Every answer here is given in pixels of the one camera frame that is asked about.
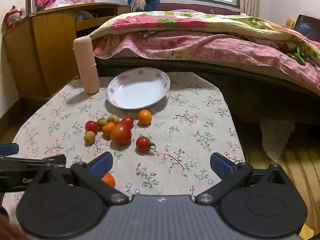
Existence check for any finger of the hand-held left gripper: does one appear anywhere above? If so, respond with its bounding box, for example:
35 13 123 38
0 154 67 173
0 143 19 156

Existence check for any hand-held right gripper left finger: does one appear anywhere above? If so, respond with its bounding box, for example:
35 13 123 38
26 152 129 207

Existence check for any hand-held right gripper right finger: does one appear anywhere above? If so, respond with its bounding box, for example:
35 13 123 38
195 152 298 205

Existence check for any large red tomato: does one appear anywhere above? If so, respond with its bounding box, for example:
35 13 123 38
110 123 132 146

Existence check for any white floral plate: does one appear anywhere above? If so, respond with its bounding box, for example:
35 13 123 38
106 67 171 110

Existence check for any yellow-green cherry tomato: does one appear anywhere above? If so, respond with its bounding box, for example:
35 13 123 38
84 131 96 145

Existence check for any floral tablecloth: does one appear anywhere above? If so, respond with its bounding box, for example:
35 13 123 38
11 71 247 220

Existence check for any red cherry tomato with stem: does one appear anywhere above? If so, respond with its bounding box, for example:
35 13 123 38
136 136 156 152

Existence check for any reddish brown cloth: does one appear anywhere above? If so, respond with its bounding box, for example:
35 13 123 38
0 205 29 240

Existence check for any white cloth sheet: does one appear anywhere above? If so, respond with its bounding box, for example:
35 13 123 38
259 117 296 163

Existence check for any pink ribbed bottle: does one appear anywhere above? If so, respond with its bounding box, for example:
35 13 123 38
73 36 100 95

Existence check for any wooden desk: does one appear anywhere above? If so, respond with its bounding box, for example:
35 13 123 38
2 2 132 98

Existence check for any pink floral bedsheet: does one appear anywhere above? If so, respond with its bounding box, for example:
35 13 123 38
92 31 320 97

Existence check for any santa plush toy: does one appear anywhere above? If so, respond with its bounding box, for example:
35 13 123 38
3 5 25 30

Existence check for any steel thermos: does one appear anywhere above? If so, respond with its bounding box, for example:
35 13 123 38
25 0 36 14

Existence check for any grey cloth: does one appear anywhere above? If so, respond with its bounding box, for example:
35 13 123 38
74 10 98 22

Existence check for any white plastic bag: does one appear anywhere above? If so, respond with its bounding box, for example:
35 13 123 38
51 0 75 7

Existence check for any black screen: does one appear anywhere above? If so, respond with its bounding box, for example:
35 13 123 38
294 14 320 43

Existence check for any dark bed frame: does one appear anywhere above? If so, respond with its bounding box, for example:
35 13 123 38
95 54 320 132

